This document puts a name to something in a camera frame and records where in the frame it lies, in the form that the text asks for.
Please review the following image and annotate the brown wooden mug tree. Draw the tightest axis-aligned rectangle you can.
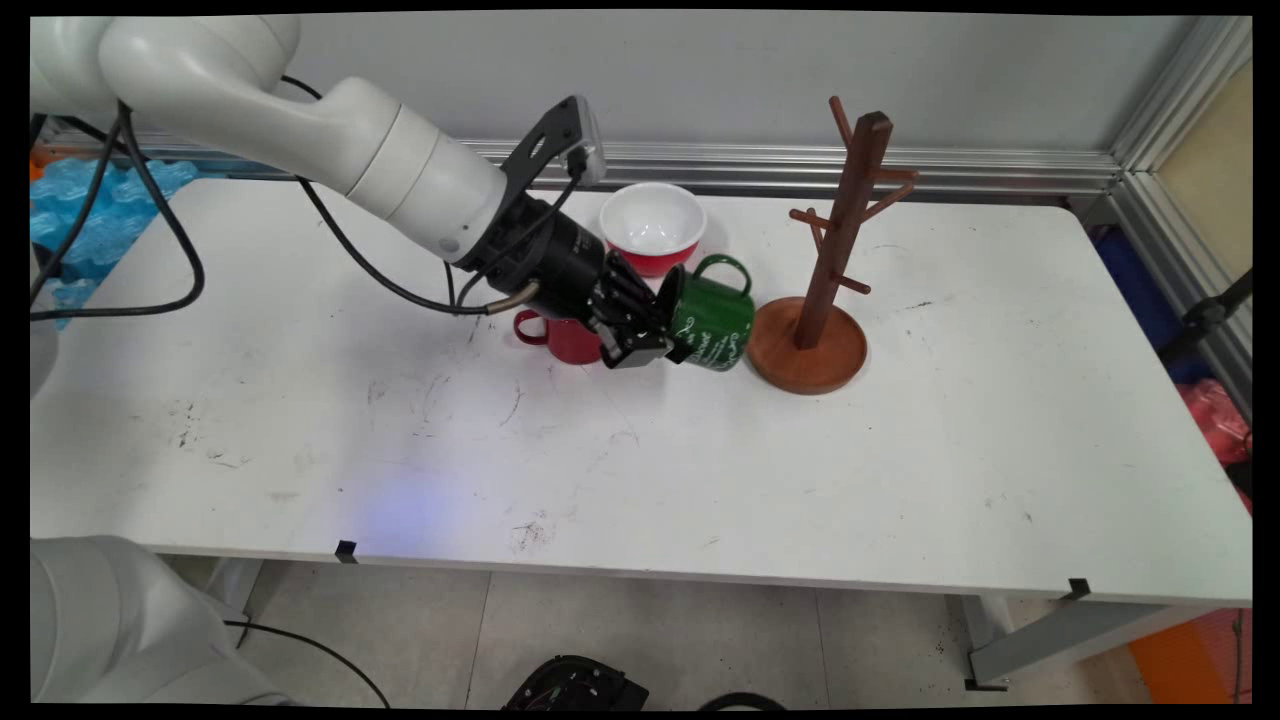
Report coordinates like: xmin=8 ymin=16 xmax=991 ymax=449
xmin=746 ymin=95 xmax=921 ymax=396

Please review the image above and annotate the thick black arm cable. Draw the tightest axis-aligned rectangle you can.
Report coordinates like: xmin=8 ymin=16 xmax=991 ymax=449
xmin=30 ymin=100 xmax=206 ymax=323

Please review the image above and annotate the green enamel mug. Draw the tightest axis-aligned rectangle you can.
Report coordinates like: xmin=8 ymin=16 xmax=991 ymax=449
xmin=665 ymin=254 xmax=756 ymax=373

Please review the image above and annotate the blue box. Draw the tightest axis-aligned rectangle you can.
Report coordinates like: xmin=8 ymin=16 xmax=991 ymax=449
xmin=1090 ymin=225 xmax=1216 ymax=386

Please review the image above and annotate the red enamel mug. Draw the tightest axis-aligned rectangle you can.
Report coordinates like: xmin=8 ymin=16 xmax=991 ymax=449
xmin=513 ymin=308 xmax=604 ymax=365

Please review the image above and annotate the orange box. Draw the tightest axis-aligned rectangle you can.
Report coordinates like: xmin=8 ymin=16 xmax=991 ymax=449
xmin=1128 ymin=608 xmax=1253 ymax=706

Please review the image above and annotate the grey metal table leg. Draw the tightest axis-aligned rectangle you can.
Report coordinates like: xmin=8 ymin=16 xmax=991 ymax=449
xmin=960 ymin=595 xmax=1216 ymax=691
xmin=205 ymin=558 xmax=266 ymax=641

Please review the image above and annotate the red plastic bag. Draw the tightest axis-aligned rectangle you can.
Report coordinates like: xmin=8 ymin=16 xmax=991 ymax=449
xmin=1178 ymin=378 xmax=1253 ymax=511

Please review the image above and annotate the black device with wires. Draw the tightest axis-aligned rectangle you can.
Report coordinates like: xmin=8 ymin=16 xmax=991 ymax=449
xmin=500 ymin=655 xmax=651 ymax=711

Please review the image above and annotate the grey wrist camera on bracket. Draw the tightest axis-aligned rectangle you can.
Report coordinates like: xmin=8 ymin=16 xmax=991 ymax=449
xmin=500 ymin=95 xmax=608 ymax=196

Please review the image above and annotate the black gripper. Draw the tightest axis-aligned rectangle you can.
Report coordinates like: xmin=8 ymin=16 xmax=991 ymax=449
xmin=455 ymin=195 xmax=687 ymax=370

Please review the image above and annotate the long aluminium wall rail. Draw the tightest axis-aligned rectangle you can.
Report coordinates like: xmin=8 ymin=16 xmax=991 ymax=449
xmin=100 ymin=130 xmax=1121 ymax=196

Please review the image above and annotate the white rounded machine housing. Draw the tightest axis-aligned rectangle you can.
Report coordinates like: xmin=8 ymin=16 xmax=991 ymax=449
xmin=30 ymin=536 xmax=291 ymax=706

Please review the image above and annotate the black stand pole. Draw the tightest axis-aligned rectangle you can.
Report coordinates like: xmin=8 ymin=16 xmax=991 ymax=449
xmin=1160 ymin=268 xmax=1253 ymax=363

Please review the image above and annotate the white bowl with red outside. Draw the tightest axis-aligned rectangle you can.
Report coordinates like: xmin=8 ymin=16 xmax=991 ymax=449
xmin=598 ymin=182 xmax=709 ymax=279

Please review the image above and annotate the beige wooden board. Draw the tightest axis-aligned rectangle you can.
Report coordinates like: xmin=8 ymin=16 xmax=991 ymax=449
xmin=1158 ymin=60 xmax=1253 ymax=281

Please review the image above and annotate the aluminium frame with post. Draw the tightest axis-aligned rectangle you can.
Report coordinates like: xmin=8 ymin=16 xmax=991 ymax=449
xmin=1108 ymin=15 xmax=1253 ymax=413

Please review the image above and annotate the blue plastic sheet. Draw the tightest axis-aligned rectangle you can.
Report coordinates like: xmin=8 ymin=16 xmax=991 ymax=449
xmin=30 ymin=158 xmax=201 ymax=331

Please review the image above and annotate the black floor cable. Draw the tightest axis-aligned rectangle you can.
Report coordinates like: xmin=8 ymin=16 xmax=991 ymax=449
xmin=225 ymin=620 xmax=393 ymax=709

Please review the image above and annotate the black cable with metal plug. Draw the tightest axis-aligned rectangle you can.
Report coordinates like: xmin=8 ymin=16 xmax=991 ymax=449
xmin=280 ymin=75 xmax=541 ymax=317

